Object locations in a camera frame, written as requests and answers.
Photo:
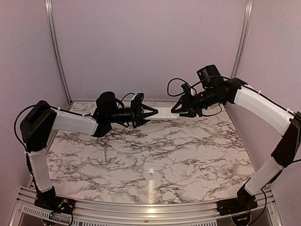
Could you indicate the right aluminium frame post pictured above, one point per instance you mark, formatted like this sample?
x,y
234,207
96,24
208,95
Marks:
x,y
243,38

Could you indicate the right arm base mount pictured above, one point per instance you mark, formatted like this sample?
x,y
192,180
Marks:
x,y
233,206

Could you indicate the aluminium frame post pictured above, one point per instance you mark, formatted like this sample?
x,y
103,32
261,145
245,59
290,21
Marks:
x,y
54,40
243,38

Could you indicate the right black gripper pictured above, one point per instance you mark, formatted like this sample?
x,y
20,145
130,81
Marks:
x,y
186,104

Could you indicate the white remote control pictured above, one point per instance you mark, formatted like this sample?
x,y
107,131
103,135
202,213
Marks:
x,y
164,113

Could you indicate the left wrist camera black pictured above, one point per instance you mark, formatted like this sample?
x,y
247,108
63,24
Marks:
x,y
138,97

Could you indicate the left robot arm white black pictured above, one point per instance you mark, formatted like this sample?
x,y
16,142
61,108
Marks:
x,y
43,118

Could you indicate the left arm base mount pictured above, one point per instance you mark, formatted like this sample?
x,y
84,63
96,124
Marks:
x,y
56,204

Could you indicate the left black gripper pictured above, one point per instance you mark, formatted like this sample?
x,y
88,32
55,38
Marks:
x,y
138,114

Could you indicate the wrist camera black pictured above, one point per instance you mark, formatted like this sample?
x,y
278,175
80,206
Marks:
x,y
188,89
138,97

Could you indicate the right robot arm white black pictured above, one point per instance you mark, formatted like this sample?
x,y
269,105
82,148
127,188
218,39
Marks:
x,y
286,124

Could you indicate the left aluminium frame post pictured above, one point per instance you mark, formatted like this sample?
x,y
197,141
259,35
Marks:
x,y
54,40

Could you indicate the front aluminium rail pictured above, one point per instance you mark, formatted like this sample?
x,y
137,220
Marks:
x,y
93,213

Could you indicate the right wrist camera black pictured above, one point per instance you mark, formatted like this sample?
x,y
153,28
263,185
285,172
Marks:
x,y
188,89

